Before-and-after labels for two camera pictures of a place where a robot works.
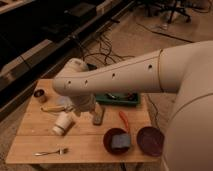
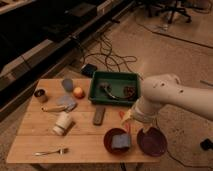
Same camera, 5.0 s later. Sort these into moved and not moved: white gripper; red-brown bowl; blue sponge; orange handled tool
Moved: white gripper
Not moved: red-brown bowl; orange handled tool; blue sponge
